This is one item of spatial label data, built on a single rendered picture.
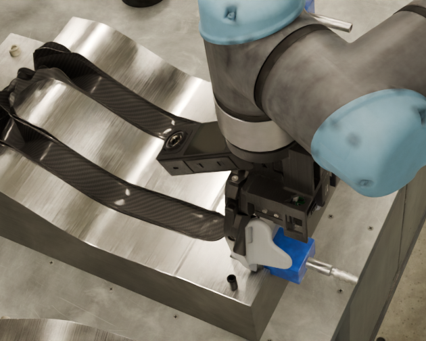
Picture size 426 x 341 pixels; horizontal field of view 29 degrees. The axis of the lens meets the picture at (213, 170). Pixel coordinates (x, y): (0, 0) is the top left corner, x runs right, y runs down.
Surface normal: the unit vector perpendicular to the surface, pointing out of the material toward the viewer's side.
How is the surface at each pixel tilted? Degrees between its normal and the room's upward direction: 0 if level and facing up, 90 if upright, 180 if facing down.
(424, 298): 0
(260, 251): 79
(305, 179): 90
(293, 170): 90
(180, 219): 4
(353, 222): 0
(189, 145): 31
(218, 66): 90
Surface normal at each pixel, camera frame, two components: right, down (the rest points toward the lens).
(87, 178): 0.27, -0.36
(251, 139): -0.28, 0.79
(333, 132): -0.69, 0.14
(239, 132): -0.49, 0.73
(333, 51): 0.00, -0.68
